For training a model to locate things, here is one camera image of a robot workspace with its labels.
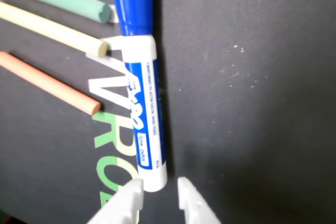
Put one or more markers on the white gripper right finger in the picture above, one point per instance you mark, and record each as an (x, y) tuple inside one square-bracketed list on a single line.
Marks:
[(194, 205)]

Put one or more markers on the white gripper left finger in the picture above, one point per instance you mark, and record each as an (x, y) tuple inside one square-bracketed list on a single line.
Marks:
[(126, 203)]

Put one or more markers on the blue Expo marker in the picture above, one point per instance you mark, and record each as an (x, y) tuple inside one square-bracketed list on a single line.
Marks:
[(141, 90)]

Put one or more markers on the grey WOWROBO mat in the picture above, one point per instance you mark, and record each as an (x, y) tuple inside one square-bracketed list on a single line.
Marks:
[(249, 103)]

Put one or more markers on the orange chalk stick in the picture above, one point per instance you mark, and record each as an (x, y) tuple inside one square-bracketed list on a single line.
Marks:
[(52, 83)]

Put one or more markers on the yellow chalk stick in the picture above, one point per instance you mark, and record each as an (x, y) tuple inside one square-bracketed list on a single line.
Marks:
[(52, 28)]

